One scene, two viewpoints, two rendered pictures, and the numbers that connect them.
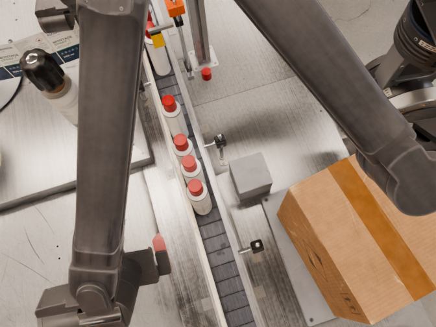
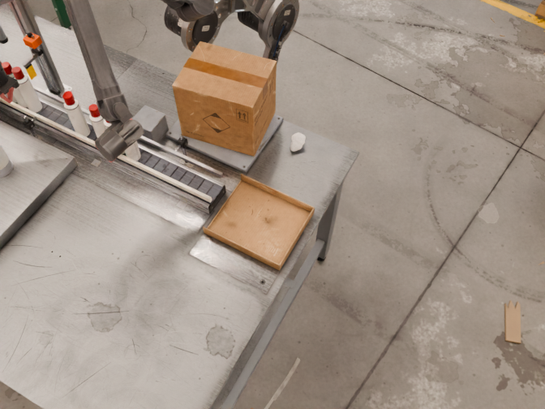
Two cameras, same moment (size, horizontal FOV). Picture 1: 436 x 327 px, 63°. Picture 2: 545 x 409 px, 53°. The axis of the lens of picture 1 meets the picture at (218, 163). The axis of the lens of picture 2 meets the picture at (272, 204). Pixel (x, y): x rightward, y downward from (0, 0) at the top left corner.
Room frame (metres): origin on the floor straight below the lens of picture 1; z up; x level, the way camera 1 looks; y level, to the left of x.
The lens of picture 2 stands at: (-0.91, 0.73, 2.49)
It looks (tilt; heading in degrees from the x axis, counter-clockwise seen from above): 57 degrees down; 307
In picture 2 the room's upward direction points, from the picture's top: 1 degrees clockwise
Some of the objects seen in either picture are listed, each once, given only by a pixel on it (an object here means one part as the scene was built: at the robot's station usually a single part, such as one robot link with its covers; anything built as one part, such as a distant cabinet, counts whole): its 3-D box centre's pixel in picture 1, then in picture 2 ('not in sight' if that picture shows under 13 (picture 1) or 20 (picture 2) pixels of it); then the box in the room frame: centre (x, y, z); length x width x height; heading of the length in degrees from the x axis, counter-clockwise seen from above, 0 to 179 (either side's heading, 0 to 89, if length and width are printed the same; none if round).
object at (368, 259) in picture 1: (357, 234); (227, 99); (0.09, -0.30, 0.99); 0.30 x 0.24 x 0.27; 18
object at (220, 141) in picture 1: (213, 149); not in sight; (0.39, 0.01, 0.91); 0.07 x 0.03 x 0.16; 99
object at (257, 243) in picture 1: (248, 252); (181, 153); (0.10, -0.04, 0.91); 0.07 x 0.03 x 0.16; 99
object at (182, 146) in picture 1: (185, 155); (100, 127); (0.36, 0.08, 0.98); 0.05 x 0.05 x 0.20
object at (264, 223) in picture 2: not in sight; (259, 220); (-0.28, -0.03, 0.85); 0.30 x 0.26 x 0.04; 9
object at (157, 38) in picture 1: (157, 39); (31, 71); (0.65, 0.11, 1.09); 0.03 x 0.01 x 0.06; 99
